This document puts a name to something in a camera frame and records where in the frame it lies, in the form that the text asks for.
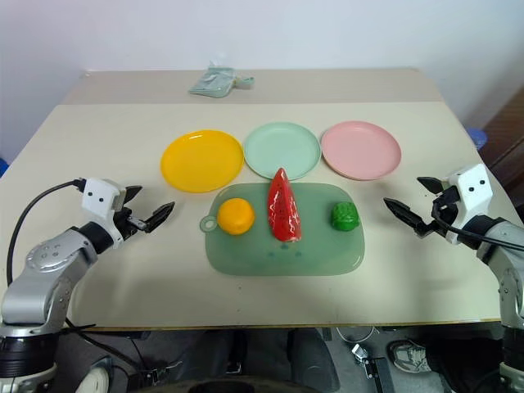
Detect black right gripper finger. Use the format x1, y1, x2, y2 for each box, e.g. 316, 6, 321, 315
382, 196, 431, 235
416, 176, 447, 196

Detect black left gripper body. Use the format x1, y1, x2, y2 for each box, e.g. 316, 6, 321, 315
111, 206, 149, 243

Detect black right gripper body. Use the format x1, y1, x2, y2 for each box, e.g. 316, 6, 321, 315
413, 185, 461, 239

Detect green pepper toy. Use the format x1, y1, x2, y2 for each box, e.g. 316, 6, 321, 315
330, 201, 360, 231

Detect yellow plastic plate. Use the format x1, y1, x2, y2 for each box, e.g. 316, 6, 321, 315
160, 129, 246, 194

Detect pink plastic plate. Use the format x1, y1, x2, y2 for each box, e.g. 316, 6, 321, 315
320, 120, 403, 183

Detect orange toy fruit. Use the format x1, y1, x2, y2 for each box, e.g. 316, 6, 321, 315
216, 197, 256, 237

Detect light green plastic plate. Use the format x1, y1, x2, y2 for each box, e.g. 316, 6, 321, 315
243, 121, 321, 180

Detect brown wooden cabinet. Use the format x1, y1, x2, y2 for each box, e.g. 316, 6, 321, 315
477, 87, 524, 198

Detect translucent green cutting board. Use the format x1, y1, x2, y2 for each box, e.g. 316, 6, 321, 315
199, 181, 367, 278

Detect red watermelon slice toy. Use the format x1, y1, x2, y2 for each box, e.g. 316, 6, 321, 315
267, 167, 305, 243

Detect pale green plastic pouch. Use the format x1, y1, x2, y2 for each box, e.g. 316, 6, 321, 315
187, 60, 256, 99

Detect grey sneaker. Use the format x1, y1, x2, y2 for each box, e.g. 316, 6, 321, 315
387, 339, 433, 374

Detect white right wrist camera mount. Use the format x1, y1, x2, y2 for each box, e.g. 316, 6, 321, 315
443, 163, 493, 246

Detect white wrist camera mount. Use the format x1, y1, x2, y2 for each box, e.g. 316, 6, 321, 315
80, 177, 129, 224
443, 163, 493, 246

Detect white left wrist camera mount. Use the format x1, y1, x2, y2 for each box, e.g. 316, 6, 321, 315
80, 177, 129, 224

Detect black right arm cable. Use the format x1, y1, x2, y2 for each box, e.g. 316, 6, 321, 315
430, 199, 524, 251

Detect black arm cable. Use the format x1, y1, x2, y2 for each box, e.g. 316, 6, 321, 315
430, 199, 524, 251
6, 177, 89, 290

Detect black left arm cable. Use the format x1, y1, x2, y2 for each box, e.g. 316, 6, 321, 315
6, 177, 89, 290

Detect thin white cable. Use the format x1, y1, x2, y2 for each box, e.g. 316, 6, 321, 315
334, 325, 378, 343

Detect black metal bracket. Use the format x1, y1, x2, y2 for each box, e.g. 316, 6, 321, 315
361, 355, 396, 393

